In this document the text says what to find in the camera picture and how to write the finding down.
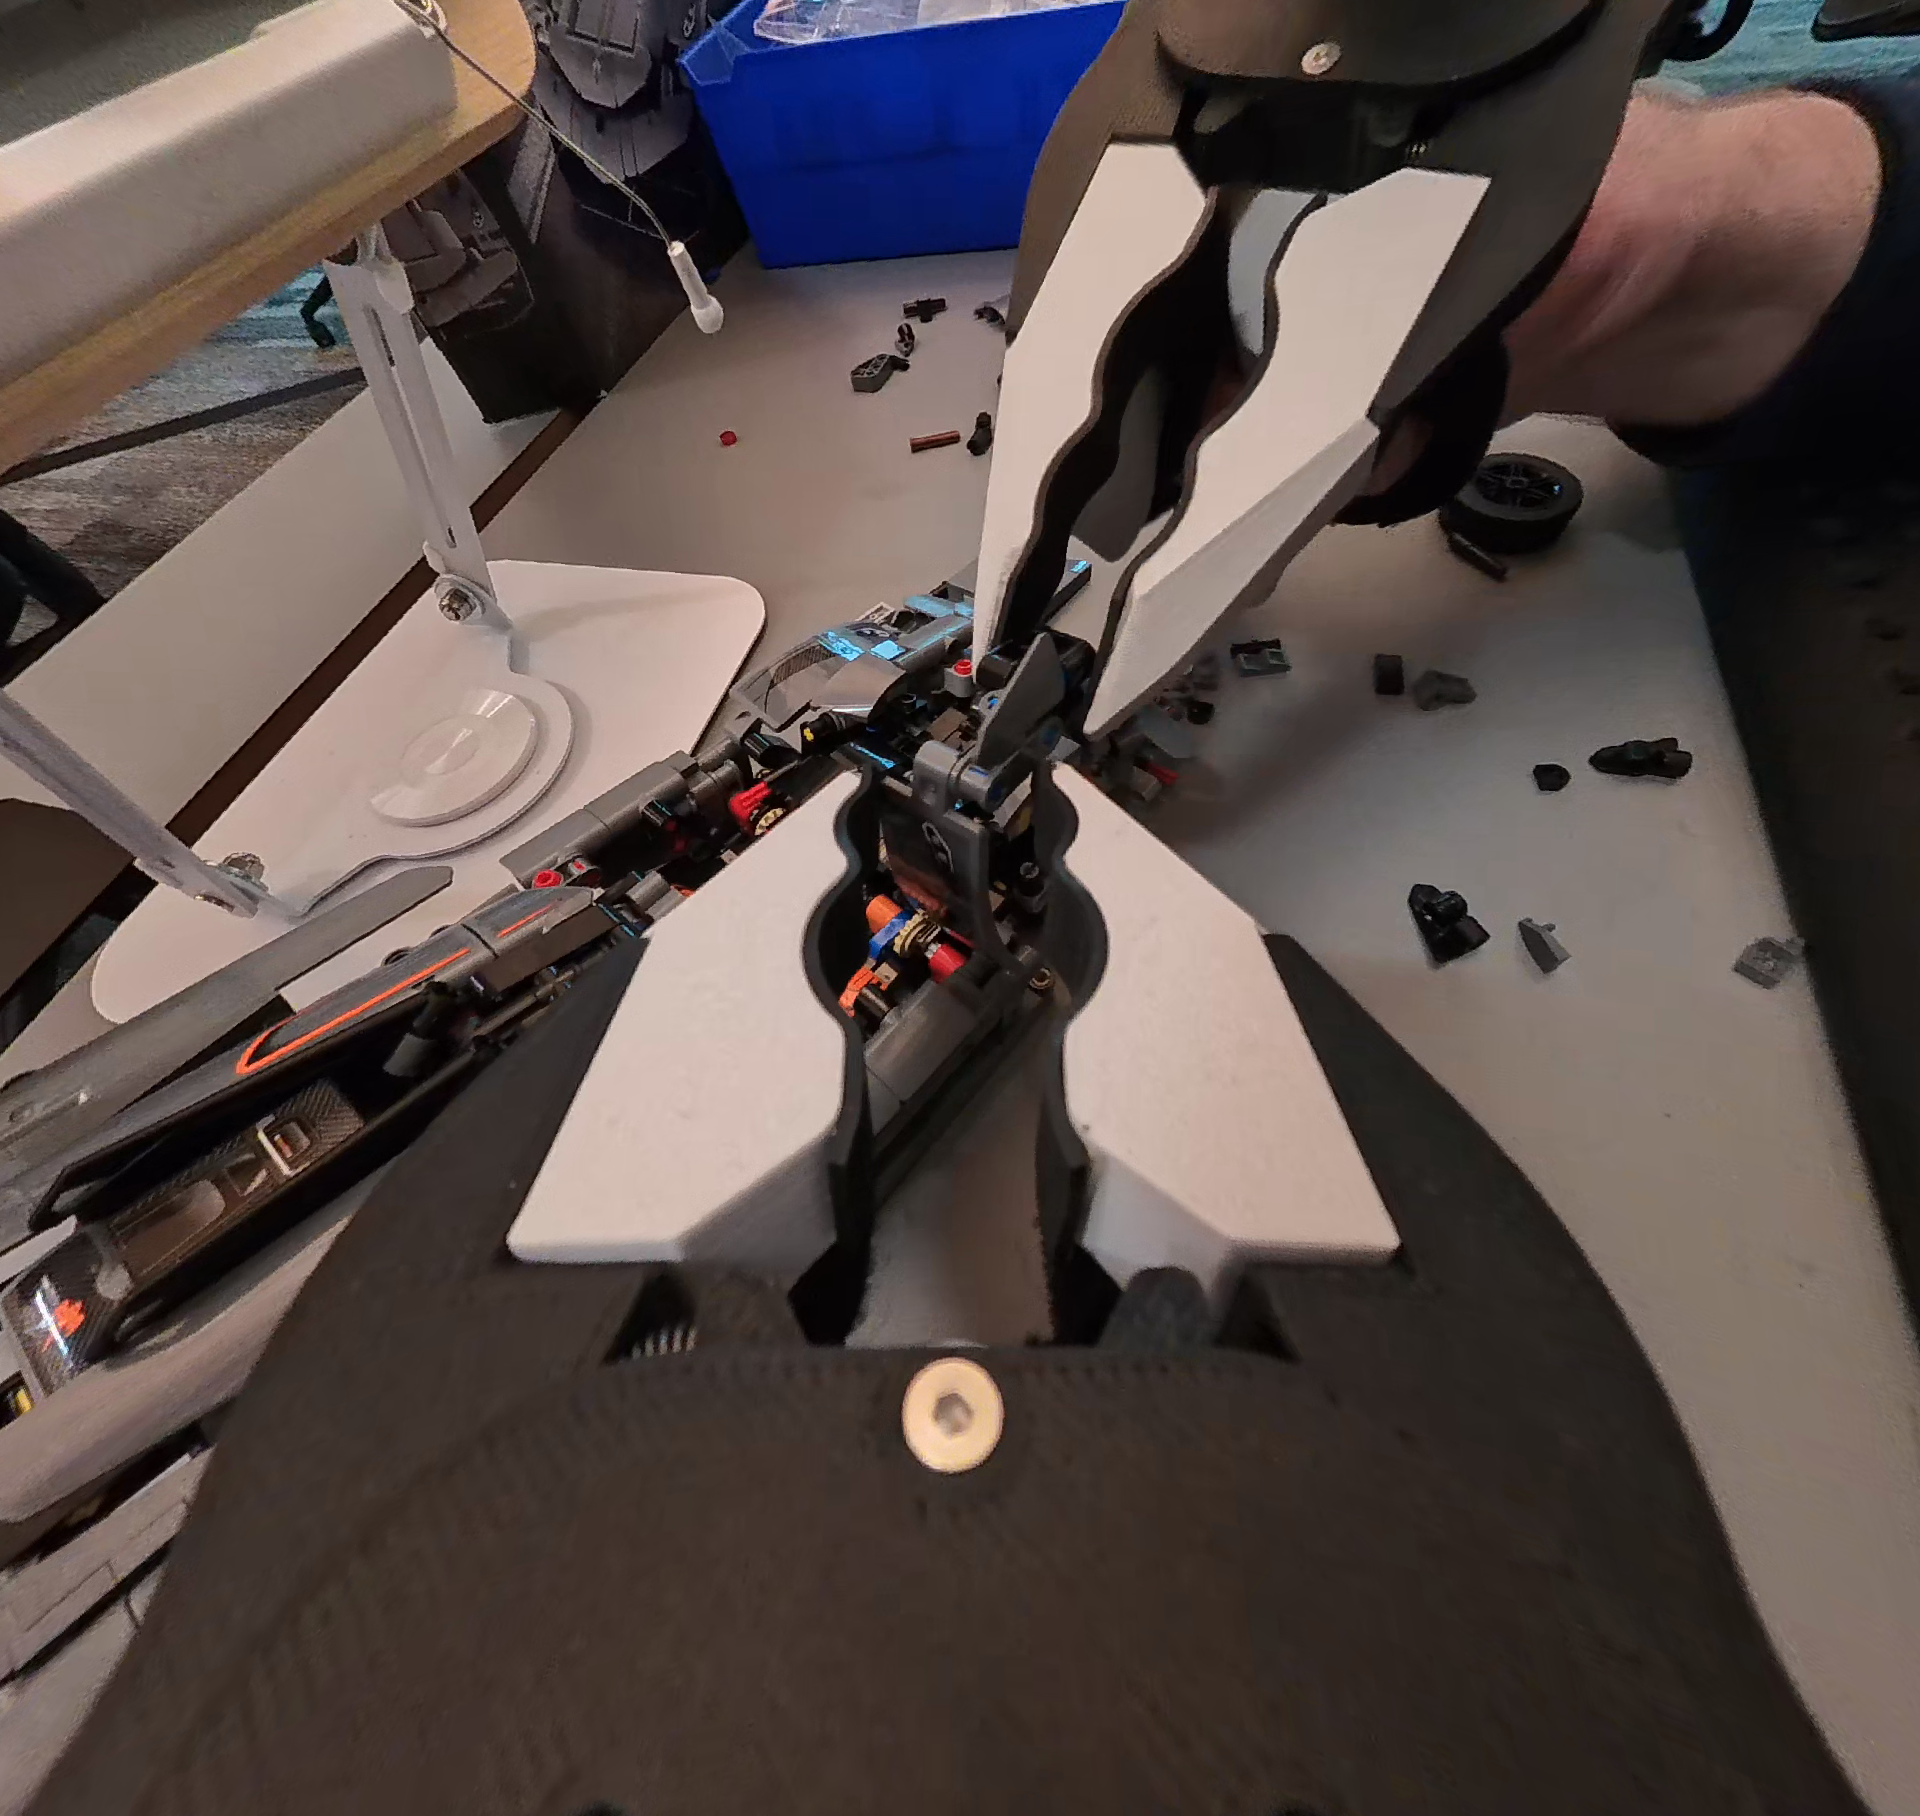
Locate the black lego wedge piece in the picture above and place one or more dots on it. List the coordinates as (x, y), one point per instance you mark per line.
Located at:
(1641, 760)

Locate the black curved lego slope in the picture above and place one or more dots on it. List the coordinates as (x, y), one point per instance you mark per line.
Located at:
(1445, 919)

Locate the pile of small lego pieces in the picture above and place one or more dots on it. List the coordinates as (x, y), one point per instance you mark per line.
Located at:
(1185, 713)

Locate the person's right hand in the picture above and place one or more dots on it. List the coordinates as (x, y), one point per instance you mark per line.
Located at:
(1695, 259)

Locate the scattered dark lego pieces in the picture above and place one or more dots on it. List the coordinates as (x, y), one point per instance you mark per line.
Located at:
(877, 373)

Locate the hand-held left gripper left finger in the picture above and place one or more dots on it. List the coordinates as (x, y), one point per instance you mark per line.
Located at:
(675, 1095)

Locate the blue plastic bin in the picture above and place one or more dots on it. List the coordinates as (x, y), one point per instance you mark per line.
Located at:
(902, 151)

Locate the person's right forearm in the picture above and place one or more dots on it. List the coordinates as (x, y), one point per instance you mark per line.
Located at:
(1875, 347)

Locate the dark printed set box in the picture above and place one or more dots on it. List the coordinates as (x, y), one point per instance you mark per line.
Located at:
(599, 121)

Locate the small grey lego piece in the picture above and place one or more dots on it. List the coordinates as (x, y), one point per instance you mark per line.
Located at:
(1258, 658)

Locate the dark grey lego axle connector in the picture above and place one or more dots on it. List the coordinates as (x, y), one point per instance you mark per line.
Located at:
(1476, 554)

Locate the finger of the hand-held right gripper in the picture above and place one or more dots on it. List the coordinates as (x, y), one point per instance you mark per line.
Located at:
(1336, 347)
(1081, 318)

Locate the grey lego car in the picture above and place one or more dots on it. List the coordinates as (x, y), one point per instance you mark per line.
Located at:
(599, 918)

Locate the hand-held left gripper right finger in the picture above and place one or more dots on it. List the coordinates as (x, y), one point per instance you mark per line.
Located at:
(1230, 1095)

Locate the black lego wheel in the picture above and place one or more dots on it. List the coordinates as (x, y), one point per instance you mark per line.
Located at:
(1515, 496)

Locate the grey square lego tile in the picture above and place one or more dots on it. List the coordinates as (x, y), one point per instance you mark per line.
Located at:
(1768, 959)

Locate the white book stand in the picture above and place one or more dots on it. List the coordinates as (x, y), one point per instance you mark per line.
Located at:
(629, 645)

